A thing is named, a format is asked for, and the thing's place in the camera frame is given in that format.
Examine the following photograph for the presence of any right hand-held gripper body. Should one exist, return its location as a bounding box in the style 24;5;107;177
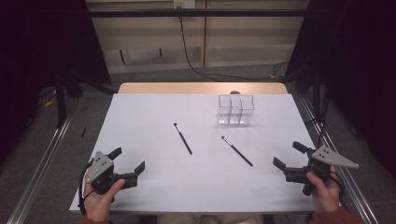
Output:
284;145;360;197

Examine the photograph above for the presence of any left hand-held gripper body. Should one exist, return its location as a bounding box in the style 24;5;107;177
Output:
86;151;138;196

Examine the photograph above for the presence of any black makeup brush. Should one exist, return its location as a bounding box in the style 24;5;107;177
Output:
220;135;254;168
173;122;193;156

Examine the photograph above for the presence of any clear plastic organizer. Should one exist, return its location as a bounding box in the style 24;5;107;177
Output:
216;94;256;127

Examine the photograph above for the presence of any person's right hand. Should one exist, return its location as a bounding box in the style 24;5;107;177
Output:
306;165;342;214

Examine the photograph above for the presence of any person's left hand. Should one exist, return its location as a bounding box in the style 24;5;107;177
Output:
83;169;126;224

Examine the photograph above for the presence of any white table cover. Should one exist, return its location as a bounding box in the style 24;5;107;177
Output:
69;92;316;215

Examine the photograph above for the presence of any black metal stand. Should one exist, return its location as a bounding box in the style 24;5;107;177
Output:
312;66;330;147
53;73;68;129

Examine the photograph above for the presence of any wooden table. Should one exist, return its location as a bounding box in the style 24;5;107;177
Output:
117;81;290;95

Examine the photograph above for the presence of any dark curtain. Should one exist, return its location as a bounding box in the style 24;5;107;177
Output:
284;0;396;180
0;0;112;167

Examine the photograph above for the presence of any black horizontal bar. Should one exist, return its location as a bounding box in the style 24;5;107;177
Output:
88;8;310;19

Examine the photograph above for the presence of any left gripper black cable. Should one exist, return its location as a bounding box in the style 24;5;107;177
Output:
78;160;95;217

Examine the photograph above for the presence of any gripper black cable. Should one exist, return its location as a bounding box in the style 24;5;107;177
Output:
78;160;95;217
329;170;347;201

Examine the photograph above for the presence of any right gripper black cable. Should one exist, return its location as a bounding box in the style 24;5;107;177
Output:
329;170;347;201

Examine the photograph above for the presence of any aluminium rail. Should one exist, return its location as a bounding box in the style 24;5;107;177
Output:
298;95;380;224
5;98;82;224

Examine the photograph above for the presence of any black wall cable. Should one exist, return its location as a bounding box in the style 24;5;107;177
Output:
178;16;290;82

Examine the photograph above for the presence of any white wall socket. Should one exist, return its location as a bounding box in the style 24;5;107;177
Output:
173;0;197;9

